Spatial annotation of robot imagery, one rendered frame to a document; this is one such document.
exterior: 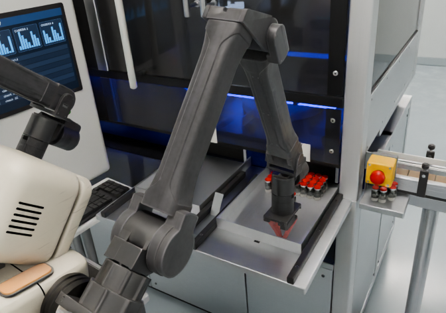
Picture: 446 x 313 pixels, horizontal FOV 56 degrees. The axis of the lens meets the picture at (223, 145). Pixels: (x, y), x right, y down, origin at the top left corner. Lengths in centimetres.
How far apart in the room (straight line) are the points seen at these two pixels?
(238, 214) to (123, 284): 73
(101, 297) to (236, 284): 128
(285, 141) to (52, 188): 50
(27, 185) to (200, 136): 25
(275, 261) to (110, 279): 60
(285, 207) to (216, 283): 91
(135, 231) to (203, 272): 130
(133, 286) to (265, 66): 42
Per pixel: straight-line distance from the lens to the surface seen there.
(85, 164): 172
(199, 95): 63
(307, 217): 127
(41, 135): 98
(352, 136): 125
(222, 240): 120
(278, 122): 88
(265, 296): 180
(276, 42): 72
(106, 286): 61
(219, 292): 194
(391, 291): 236
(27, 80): 92
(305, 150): 132
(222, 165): 155
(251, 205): 132
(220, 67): 64
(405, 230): 275
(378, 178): 125
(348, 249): 147
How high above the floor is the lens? 164
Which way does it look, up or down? 27 degrees down
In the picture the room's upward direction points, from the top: 5 degrees counter-clockwise
